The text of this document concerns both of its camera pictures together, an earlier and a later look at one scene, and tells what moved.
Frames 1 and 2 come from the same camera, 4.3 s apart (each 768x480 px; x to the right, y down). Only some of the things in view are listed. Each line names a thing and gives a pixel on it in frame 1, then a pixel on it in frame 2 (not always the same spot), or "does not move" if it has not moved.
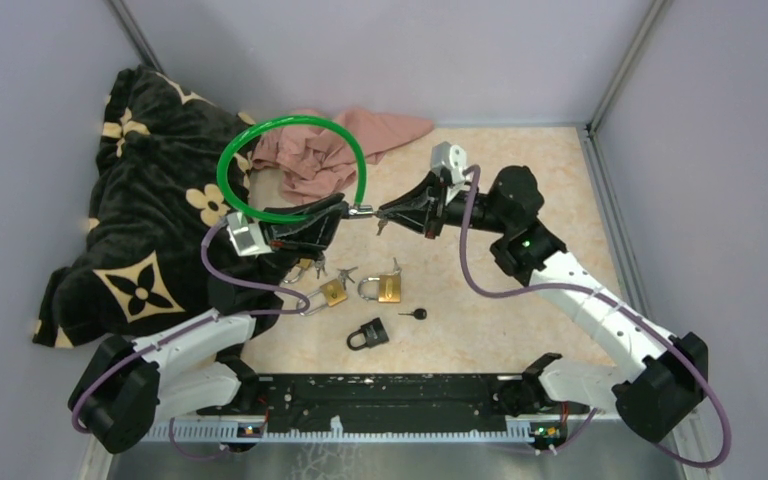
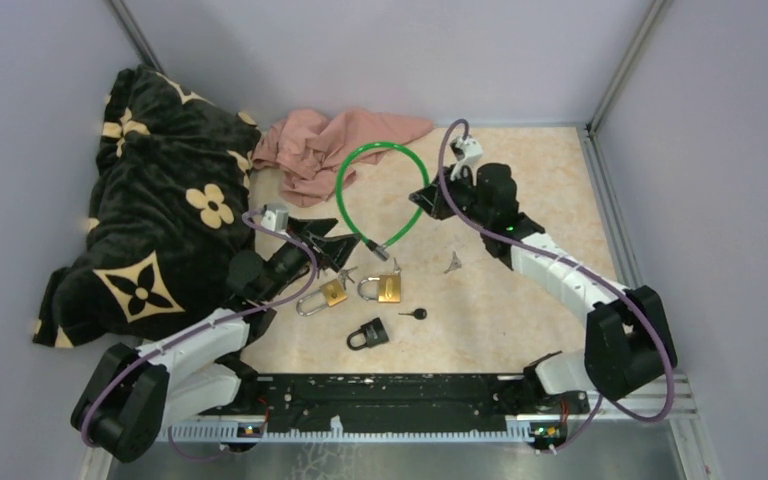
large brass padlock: [389, 288] does not move
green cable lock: [357, 210] → [380, 251]
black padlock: [374, 333] does not move
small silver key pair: [344, 274] does not move
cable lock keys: [381, 224] → [455, 264]
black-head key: [419, 313] does not move
